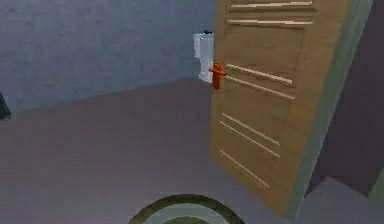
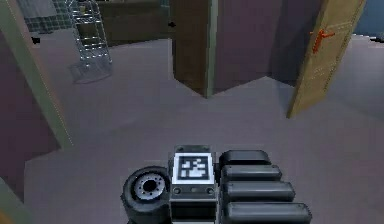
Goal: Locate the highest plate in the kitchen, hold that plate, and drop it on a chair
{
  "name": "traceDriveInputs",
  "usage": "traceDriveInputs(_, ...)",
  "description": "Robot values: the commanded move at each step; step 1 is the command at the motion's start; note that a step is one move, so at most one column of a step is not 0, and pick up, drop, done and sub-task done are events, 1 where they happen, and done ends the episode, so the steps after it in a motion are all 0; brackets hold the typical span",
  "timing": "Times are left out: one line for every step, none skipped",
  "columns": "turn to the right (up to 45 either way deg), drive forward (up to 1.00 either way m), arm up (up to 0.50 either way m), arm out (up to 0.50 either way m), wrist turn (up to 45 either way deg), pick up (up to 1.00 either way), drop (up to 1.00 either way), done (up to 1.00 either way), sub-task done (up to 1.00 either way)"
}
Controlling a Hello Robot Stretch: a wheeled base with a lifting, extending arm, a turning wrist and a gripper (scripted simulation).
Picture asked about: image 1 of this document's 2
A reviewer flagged orange door handle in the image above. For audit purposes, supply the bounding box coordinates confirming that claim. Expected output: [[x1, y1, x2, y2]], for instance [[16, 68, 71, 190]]
[[208, 62, 228, 90]]

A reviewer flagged brown wooden room door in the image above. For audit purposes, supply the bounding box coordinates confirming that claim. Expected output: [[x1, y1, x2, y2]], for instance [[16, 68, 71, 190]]
[[208, 0, 374, 218]]

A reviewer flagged dark object at wall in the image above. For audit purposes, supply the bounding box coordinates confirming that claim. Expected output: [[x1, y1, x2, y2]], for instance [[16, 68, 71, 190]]
[[0, 91, 12, 121]]

